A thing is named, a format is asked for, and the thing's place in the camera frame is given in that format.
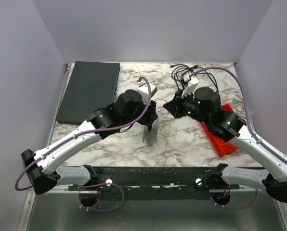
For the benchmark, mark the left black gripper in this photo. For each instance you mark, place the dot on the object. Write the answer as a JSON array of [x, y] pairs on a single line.
[[152, 113]]

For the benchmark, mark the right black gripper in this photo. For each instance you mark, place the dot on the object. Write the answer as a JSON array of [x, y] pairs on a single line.
[[173, 107]]

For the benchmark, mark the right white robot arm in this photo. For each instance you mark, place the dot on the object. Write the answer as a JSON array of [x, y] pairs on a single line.
[[204, 106]]

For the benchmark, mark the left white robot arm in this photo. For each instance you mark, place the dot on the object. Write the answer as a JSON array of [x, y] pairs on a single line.
[[44, 167]]

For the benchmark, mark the red plastic bin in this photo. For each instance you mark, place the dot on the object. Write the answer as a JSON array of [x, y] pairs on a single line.
[[221, 147]]

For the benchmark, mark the grey cable spool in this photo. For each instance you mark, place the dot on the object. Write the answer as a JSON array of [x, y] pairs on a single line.
[[150, 133]]

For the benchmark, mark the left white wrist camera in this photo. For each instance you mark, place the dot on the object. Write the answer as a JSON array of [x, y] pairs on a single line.
[[143, 90]]

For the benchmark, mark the dark grey network switch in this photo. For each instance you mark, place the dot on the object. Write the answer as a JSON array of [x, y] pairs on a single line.
[[92, 85]]

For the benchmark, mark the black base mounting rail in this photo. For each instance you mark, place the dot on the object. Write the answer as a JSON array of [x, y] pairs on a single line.
[[151, 183]]

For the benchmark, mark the aluminium frame rail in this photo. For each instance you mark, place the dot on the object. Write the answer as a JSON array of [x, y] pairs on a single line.
[[57, 189]]

